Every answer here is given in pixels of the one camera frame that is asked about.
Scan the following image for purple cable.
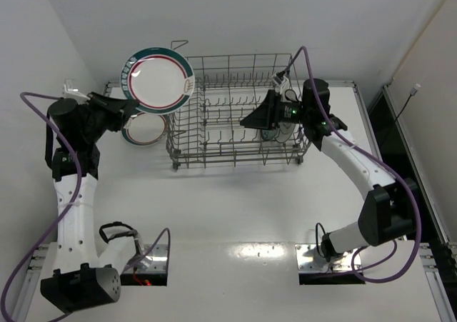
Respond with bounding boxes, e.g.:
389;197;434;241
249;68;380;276
0;91;171;322
283;46;422;285

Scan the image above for white plate with grey rings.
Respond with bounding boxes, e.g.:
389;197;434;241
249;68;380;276
275;122;296;144

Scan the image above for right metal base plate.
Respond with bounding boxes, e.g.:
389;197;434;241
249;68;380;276
295;243;362;274

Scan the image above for grey wire dish rack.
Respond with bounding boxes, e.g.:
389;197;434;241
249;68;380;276
166;53;311;169

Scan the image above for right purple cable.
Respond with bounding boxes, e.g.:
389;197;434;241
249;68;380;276
283;46;422;285

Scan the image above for black wall cable with plug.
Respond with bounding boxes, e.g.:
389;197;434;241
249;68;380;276
378;84;421;148

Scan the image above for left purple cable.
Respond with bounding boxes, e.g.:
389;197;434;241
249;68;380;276
0;91;171;322

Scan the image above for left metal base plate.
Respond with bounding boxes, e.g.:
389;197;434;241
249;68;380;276
137;244;169;274

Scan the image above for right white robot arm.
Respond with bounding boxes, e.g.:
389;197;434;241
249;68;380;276
240;79;417;261

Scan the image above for teal patterned small plate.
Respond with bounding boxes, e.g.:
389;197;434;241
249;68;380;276
260;129;278;141

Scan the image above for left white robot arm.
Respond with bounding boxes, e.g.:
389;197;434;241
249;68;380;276
40;92;141;314

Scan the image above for metal base plate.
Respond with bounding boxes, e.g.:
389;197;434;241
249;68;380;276
295;243;362;274
137;244;169;274

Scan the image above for red-green rimmed plate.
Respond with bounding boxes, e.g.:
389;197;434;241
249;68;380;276
121;111;167;146
119;47;196;115

